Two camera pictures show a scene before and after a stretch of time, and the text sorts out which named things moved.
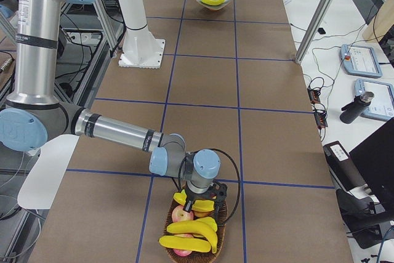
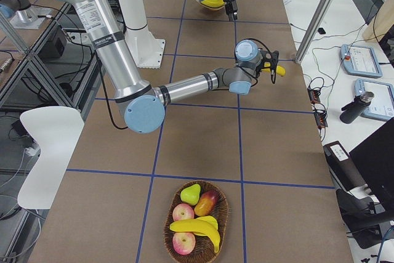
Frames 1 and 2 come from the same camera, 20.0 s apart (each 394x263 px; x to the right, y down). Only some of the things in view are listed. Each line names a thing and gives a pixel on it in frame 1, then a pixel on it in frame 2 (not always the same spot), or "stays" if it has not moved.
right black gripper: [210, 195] → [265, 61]
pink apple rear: [179, 214] stays
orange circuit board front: [321, 118] stays
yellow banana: [186, 243] → [280, 70]
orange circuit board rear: [314, 96] stays
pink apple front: [181, 252] stays
